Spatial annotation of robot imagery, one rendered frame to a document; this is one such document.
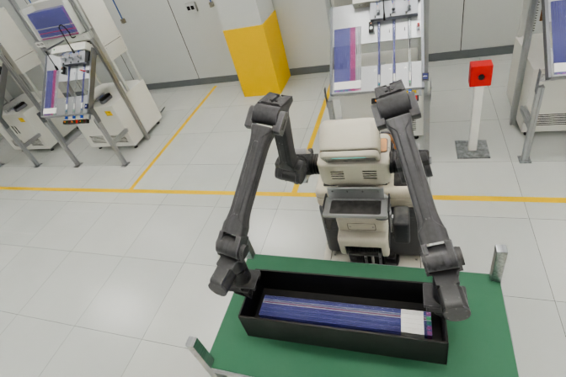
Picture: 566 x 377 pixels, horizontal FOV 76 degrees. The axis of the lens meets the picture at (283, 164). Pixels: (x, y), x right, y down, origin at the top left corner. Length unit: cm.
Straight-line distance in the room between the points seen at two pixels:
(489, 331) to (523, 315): 119
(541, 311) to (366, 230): 118
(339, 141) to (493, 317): 71
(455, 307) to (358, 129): 65
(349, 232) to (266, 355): 67
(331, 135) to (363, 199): 33
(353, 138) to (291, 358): 74
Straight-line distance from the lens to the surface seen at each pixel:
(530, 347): 239
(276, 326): 115
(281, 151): 122
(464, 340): 127
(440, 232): 89
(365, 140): 127
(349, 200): 148
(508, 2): 481
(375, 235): 166
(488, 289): 137
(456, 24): 479
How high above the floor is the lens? 208
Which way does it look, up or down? 37 degrees down
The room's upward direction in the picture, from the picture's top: 17 degrees counter-clockwise
